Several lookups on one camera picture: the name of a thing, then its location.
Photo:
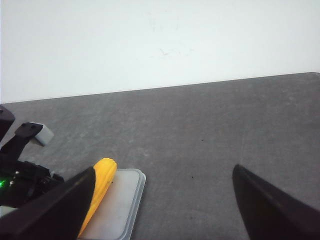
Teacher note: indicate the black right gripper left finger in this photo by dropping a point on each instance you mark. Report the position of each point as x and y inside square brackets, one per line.
[56, 215]

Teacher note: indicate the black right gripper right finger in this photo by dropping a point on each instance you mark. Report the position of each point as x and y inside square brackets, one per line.
[269, 213]

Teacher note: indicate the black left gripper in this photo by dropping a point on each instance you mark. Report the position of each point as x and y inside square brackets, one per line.
[24, 181]

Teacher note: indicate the yellow corn cob piece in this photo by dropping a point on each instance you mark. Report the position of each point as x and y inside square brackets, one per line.
[105, 170]

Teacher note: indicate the silver digital kitchen scale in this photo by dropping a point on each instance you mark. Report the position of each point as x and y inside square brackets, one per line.
[115, 217]

